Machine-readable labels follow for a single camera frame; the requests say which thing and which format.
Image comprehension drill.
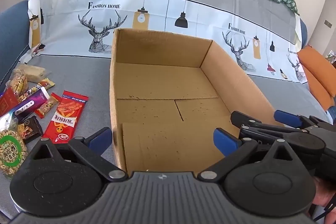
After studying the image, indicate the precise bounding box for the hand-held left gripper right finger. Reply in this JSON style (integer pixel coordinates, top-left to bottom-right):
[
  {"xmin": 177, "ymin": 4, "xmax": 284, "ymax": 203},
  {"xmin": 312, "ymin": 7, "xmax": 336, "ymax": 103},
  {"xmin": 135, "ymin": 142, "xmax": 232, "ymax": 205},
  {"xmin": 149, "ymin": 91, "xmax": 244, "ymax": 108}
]
[{"xmin": 197, "ymin": 128, "xmax": 298, "ymax": 184}]

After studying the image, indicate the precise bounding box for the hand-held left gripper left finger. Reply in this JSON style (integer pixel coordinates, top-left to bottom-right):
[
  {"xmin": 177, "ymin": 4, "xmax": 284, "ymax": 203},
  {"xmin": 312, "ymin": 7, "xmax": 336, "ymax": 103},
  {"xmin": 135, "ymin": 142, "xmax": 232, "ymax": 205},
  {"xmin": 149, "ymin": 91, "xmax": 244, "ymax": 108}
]
[{"xmin": 26, "ymin": 127, "xmax": 129, "ymax": 182}]

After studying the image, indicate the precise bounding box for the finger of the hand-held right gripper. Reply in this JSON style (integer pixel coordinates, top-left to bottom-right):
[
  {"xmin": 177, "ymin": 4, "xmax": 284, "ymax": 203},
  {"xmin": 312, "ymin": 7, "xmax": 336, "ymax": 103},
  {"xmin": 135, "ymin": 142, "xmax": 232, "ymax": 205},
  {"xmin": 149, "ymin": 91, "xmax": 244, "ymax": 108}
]
[
  {"xmin": 230, "ymin": 111, "xmax": 326, "ymax": 159},
  {"xmin": 274, "ymin": 109, "xmax": 331, "ymax": 132}
]

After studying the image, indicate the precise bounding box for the large red snack packet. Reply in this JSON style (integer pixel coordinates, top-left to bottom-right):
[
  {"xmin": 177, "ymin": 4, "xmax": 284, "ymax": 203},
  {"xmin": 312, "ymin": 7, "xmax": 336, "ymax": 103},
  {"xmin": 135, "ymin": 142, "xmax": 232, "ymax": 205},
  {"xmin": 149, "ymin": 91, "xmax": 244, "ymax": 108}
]
[{"xmin": 42, "ymin": 91, "xmax": 89, "ymax": 144}]

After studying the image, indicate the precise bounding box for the small red yellow candy packet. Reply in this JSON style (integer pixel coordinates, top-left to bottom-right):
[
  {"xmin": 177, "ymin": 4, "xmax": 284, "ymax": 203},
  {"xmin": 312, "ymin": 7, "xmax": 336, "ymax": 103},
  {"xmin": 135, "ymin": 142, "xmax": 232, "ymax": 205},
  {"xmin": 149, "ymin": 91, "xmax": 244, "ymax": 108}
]
[{"xmin": 34, "ymin": 93, "xmax": 62, "ymax": 119}]

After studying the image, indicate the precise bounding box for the dark brown snack packet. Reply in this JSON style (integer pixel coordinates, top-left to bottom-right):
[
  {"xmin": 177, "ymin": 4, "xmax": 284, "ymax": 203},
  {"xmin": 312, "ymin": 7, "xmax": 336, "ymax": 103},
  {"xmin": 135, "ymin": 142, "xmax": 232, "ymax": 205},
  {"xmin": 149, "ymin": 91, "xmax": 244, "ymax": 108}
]
[{"xmin": 18, "ymin": 116, "xmax": 44, "ymax": 141}]

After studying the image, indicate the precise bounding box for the purple and white snack packet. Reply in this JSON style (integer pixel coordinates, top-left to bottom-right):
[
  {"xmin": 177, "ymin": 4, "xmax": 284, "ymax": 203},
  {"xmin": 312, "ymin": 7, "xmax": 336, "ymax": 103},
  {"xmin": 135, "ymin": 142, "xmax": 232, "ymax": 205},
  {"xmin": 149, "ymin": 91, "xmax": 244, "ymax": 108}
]
[{"xmin": 10, "ymin": 88, "xmax": 50, "ymax": 123}]

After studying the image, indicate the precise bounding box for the brown cardboard box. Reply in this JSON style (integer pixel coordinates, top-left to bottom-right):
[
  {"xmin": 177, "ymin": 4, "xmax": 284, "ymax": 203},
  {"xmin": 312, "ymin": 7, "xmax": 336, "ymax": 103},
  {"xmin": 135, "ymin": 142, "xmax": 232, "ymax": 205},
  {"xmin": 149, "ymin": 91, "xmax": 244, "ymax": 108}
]
[{"xmin": 109, "ymin": 28, "xmax": 285, "ymax": 180}]

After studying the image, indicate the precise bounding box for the purple cartoon snack packet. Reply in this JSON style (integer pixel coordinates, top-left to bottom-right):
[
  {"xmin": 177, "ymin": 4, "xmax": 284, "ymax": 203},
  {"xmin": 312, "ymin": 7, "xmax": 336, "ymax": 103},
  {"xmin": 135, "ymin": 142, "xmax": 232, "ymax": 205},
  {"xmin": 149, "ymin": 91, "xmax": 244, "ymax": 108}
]
[{"xmin": 18, "ymin": 84, "xmax": 42, "ymax": 103}]

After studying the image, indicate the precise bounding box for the green label peanut bag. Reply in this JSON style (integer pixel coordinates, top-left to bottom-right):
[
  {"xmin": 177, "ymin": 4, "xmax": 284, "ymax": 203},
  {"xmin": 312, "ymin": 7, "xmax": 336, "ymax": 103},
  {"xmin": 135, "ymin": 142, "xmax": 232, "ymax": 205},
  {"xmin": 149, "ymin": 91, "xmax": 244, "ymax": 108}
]
[{"xmin": 0, "ymin": 111, "xmax": 29, "ymax": 177}]

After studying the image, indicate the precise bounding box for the pale puffed rice bar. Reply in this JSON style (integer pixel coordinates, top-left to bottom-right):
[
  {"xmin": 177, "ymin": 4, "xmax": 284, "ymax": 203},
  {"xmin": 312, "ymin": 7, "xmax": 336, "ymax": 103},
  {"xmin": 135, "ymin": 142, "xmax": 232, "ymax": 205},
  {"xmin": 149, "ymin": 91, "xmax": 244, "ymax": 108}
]
[{"xmin": 20, "ymin": 64, "xmax": 51, "ymax": 83}]

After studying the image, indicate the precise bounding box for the dark red packet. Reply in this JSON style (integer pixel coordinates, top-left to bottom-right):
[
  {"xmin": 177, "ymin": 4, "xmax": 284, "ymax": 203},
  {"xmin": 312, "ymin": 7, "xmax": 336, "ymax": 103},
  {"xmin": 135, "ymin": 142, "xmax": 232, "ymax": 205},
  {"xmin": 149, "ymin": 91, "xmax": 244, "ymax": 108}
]
[{"xmin": 0, "ymin": 86, "xmax": 20, "ymax": 117}]

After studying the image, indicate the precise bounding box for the clear bag of crackers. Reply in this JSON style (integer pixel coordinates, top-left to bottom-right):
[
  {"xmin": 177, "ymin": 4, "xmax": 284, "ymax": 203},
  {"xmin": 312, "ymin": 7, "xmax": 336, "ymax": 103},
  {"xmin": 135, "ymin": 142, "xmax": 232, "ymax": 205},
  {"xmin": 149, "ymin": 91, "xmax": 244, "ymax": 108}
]
[{"xmin": 9, "ymin": 68, "xmax": 29, "ymax": 96}]

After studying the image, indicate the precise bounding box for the person's right hand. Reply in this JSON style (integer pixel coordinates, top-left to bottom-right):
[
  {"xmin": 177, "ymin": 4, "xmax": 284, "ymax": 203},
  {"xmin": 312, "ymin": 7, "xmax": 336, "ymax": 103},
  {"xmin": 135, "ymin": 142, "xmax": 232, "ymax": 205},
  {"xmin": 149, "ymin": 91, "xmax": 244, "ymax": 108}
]
[{"xmin": 313, "ymin": 177, "xmax": 336, "ymax": 211}]

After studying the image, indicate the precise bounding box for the orange cushion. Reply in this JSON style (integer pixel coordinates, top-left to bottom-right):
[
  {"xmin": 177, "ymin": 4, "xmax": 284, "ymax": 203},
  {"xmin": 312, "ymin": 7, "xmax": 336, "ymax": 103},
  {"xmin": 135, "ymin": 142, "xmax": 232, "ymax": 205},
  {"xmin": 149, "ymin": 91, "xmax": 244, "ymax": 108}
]
[{"xmin": 297, "ymin": 46, "xmax": 336, "ymax": 111}]

